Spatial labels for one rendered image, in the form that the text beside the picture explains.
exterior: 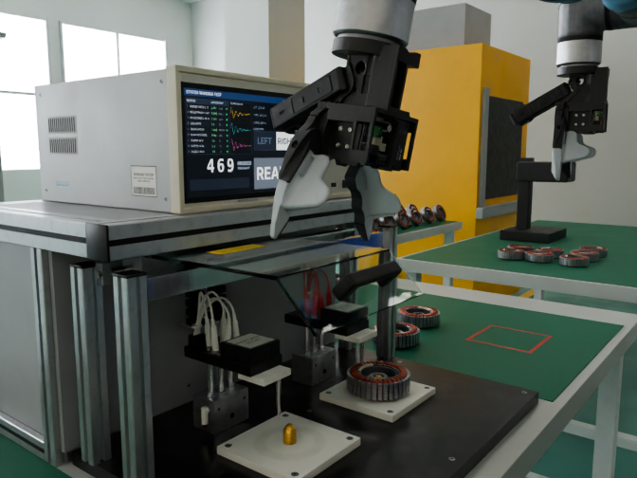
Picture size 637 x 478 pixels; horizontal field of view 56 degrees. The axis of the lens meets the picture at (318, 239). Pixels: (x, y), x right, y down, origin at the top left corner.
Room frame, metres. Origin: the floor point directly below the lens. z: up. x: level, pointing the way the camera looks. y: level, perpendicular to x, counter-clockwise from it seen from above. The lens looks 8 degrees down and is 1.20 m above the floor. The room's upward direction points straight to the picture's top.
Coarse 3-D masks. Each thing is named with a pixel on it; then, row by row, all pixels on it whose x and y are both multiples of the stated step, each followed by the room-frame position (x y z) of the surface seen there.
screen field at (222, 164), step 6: (210, 162) 0.88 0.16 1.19; (216, 162) 0.89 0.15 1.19; (222, 162) 0.90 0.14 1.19; (228, 162) 0.91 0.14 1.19; (234, 162) 0.92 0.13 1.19; (210, 168) 0.88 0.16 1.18; (216, 168) 0.89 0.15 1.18; (222, 168) 0.90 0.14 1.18; (228, 168) 0.91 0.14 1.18; (234, 168) 0.92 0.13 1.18; (210, 174) 0.88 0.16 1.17
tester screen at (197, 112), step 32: (192, 96) 0.86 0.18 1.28; (224, 96) 0.91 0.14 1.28; (256, 96) 0.96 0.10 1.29; (192, 128) 0.86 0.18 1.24; (224, 128) 0.90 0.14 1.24; (256, 128) 0.96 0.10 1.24; (192, 160) 0.86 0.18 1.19; (192, 192) 0.85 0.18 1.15; (224, 192) 0.90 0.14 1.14; (256, 192) 0.96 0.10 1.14
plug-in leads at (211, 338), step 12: (204, 300) 0.90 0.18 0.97; (216, 300) 0.92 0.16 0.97; (204, 312) 0.92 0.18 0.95; (228, 312) 0.90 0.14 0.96; (192, 324) 0.92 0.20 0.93; (228, 324) 0.89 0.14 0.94; (192, 336) 0.91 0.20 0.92; (204, 336) 0.92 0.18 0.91; (216, 336) 0.88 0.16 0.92; (228, 336) 0.89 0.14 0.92; (216, 348) 0.88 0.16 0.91
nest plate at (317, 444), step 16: (288, 416) 0.90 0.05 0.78; (256, 432) 0.85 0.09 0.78; (272, 432) 0.85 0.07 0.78; (304, 432) 0.85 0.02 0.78; (320, 432) 0.85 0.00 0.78; (336, 432) 0.85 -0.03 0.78; (224, 448) 0.80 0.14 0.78; (240, 448) 0.80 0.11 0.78; (256, 448) 0.80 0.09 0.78; (272, 448) 0.80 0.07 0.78; (288, 448) 0.80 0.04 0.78; (304, 448) 0.80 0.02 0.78; (320, 448) 0.80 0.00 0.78; (336, 448) 0.80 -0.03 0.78; (352, 448) 0.82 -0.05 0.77; (256, 464) 0.76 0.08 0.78; (272, 464) 0.76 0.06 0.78; (288, 464) 0.76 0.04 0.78; (304, 464) 0.76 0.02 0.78; (320, 464) 0.76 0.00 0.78
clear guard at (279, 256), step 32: (160, 256) 0.78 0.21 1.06; (192, 256) 0.78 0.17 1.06; (224, 256) 0.78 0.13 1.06; (256, 256) 0.78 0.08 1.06; (288, 256) 0.78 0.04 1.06; (320, 256) 0.78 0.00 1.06; (352, 256) 0.78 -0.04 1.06; (384, 256) 0.82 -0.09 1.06; (288, 288) 0.65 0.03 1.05; (320, 288) 0.68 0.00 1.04; (384, 288) 0.76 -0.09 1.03; (416, 288) 0.81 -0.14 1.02; (320, 320) 0.64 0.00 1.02; (352, 320) 0.67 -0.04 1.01
